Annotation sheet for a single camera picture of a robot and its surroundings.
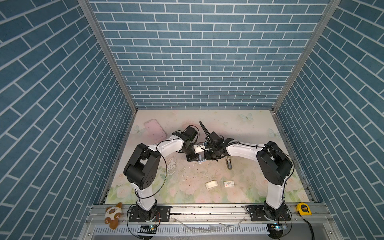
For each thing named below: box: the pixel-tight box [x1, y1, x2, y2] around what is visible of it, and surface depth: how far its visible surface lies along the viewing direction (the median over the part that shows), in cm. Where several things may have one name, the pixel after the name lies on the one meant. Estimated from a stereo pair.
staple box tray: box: [205, 179, 219, 189], surface depth 85 cm
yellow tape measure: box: [296, 202, 313, 216], surface depth 75 cm
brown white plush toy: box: [104, 202, 123, 230], surface depth 72 cm
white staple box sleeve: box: [223, 180, 235, 188], surface depth 84 cm
